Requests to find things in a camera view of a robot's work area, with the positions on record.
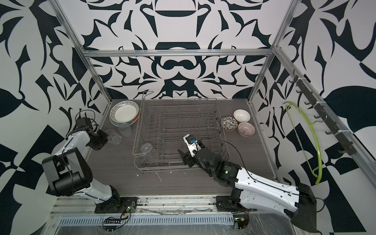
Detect clear smooth plastic cup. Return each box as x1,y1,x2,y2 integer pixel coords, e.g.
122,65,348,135
105,129,122,145

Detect clear faceted plastic cup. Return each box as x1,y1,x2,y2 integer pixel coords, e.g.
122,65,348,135
140,143,158,164

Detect grey wire dish rack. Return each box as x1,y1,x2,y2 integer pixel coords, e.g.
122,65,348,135
133,91,230,173

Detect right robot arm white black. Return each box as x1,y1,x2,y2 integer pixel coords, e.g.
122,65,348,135
178,148,318,233

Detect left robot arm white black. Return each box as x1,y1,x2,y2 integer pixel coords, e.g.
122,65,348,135
42,117,120,205

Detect teal red striped bowl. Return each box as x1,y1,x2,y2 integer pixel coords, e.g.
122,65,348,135
109,113,141,126

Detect frosted textured plastic cup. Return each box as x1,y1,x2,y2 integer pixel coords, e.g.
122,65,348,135
118,123,132,137

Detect zigzag rim white bowl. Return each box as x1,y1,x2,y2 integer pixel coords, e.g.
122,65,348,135
110,100,140,123

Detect black white patterned bowl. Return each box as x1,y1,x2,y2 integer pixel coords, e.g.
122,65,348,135
221,116,238,131

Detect pink ribbed bowl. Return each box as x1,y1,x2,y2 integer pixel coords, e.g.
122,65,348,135
238,122,256,137

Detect white orange small bowl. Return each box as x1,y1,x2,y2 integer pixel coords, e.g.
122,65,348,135
233,109,251,123

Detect green plastic hanger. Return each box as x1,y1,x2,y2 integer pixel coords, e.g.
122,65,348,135
283,101,323,185

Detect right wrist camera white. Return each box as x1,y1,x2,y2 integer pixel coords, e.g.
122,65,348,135
183,134,202,157

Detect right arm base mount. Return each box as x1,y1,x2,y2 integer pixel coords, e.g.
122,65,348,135
215,196,258,212

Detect white slotted cable duct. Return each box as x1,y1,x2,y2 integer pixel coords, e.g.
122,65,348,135
59,213,234,227

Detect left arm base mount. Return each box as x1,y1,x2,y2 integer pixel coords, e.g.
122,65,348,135
94,197,139,214

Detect black wall hook rail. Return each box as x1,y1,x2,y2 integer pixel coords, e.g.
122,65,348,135
291,70,357,156

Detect aluminium frame bars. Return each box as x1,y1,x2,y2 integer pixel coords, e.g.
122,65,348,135
49,1,376,186

